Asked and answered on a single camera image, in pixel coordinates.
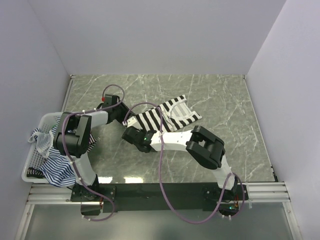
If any black white striped tank top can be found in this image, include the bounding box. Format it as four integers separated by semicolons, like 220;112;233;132
135;94;202;133

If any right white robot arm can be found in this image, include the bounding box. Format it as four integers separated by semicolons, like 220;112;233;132
122;125;238;200

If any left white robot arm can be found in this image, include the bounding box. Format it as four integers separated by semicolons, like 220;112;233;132
53;94;129;201

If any blue white striped tank top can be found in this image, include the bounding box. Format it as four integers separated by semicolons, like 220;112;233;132
26;126;76;188

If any dark thin striped garment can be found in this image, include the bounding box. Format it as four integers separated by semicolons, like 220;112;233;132
87;133;97;153

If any white plastic laundry basket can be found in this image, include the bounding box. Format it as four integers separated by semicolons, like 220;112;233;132
21;112;62;184

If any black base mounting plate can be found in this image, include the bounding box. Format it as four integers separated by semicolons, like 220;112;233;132
70;182;249;213

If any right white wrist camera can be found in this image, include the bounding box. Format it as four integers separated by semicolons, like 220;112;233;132
122;116;140;129

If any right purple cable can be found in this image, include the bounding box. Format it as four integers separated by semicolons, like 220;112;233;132
123;102;246;224

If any purple cable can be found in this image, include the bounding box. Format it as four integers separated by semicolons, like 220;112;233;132
61;84;126;223
123;102;246;224

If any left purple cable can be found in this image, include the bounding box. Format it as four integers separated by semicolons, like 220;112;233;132
61;84;126;223

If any aluminium rail frame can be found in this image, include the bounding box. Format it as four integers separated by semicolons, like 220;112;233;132
15;182;303;240

